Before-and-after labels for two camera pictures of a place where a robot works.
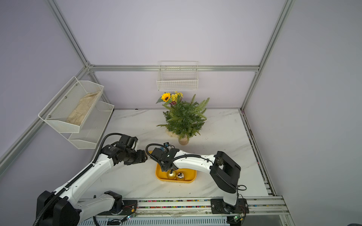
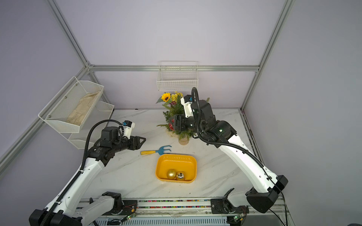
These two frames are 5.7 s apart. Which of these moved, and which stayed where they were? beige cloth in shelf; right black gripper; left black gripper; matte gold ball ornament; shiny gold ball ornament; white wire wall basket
Moved: right black gripper; left black gripper
Stayed: beige cloth in shelf; matte gold ball ornament; shiny gold ball ornament; white wire wall basket
